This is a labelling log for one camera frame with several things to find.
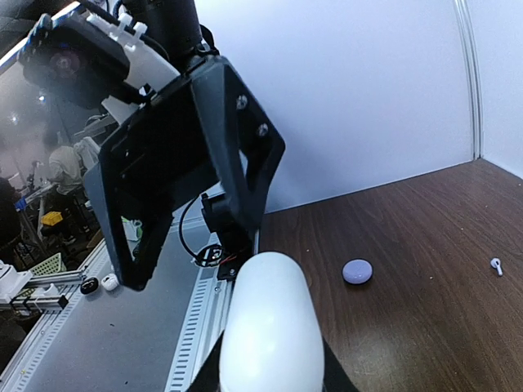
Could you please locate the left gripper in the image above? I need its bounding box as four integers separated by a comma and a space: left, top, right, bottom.
83, 55, 287, 292

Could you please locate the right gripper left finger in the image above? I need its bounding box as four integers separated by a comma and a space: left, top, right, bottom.
190, 333, 224, 392

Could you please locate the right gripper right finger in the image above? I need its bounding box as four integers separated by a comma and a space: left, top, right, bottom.
322, 339, 359, 392

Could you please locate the white charging case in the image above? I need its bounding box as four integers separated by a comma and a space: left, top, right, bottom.
219, 252, 324, 391

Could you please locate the purple round charging case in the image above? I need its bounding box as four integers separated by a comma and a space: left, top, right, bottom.
342, 259, 373, 285

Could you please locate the white case off table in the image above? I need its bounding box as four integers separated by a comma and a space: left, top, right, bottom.
101, 274, 119, 292

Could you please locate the green white box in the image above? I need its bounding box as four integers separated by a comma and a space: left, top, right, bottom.
122, 217, 142, 242

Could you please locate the person in background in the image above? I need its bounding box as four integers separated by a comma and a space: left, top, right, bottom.
42, 131, 83, 195

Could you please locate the purple stem earbud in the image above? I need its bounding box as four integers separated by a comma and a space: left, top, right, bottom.
490, 257, 503, 277

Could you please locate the front aluminium rail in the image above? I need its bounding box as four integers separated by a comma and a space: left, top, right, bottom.
163, 228, 262, 392

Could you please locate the right aluminium frame post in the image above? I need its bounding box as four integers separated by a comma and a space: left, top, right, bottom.
453, 0, 484, 160

